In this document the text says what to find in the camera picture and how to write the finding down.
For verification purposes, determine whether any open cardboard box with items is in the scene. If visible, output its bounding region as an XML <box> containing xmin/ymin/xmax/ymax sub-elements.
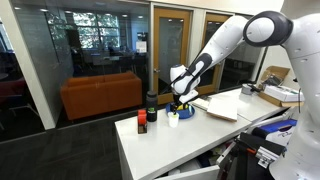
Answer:
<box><xmin>257</xmin><ymin>65</ymin><xmax>305</xmax><ymax>108</ymax></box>

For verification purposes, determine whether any small grey metal container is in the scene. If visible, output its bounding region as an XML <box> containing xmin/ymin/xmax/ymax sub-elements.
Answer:
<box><xmin>241</xmin><ymin>83</ymin><xmax>263</xmax><ymax>96</ymax></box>

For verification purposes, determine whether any blue white bag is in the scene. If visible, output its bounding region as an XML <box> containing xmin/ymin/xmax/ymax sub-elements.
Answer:
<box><xmin>251</xmin><ymin>118</ymin><xmax>298</xmax><ymax>148</ymax></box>

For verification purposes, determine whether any wooden glass door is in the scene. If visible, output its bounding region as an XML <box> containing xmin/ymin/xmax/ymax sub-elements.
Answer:
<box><xmin>194</xmin><ymin>12</ymin><xmax>232</xmax><ymax>97</ymax></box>
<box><xmin>152</xmin><ymin>7</ymin><xmax>195</xmax><ymax>106</ymax></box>

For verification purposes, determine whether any printed paper sheet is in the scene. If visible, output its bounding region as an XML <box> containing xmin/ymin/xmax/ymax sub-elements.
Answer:
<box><xmin>191</xmin><ymin>97</ymin><xmax>211</xmax><ymax>111</ymax></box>

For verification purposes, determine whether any orange sofa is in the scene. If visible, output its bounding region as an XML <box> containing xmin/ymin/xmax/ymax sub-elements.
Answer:
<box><xmin>60</xmin><ymin>70</ymin><xmax>143</xmax><ymax>121</ymax></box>

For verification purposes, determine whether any white mug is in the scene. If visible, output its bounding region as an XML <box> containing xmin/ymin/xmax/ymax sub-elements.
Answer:
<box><xmin>167</xmin><ymin>111</ymin><xmax>180</xmax><ymax>129</ymax></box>

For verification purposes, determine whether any red and black bottle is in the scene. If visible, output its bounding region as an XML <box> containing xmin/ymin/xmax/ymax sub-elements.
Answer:
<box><xmin>136</xmin><ymin>109</ymin><xmax>149</xmax><ymax>135</ymax></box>

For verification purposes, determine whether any white open drawer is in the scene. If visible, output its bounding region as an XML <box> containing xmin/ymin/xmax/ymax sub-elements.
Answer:
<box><xmin>154</xmin><ymin>164</ymin><xmax>221</xmax><ymax>180</ymax></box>

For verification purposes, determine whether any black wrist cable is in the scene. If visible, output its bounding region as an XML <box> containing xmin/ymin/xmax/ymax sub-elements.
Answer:
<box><xmin>159</xmin><ymin>63</ymin><xmax>203</xmax><ymax>96</ymax></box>

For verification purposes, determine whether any blue plate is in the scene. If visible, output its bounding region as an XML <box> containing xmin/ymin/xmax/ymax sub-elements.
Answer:
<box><xmin>165</xmin><ymin>101</ymin><xmax>196</xmax><ymax>120</ymax></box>

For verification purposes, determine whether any white notebook with brown edge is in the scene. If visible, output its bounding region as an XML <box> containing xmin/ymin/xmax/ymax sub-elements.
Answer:
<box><xmin>206</xmin><ymin>96</ymin><xmax>239</xmax><ymax>122</ymax></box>

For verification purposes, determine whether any white flat carton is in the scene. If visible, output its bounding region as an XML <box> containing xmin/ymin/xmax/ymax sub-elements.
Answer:
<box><xmin>263</xmin><ymin>84</ymin><xmax>305</xmax><ymax>103</ymax></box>

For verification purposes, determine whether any black clamp with orange handle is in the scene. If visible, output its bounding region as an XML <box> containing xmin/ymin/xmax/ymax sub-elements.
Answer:
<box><xmin>216</xmin><ymin>131</ymin><xmax>288</xmax><ymax>180</ymax></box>

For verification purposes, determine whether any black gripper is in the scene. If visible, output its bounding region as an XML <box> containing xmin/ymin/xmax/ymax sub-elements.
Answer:
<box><xmin>171</xmin><ymin>94</ymin><xmax>188</xmax><ymax>116</ymax></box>

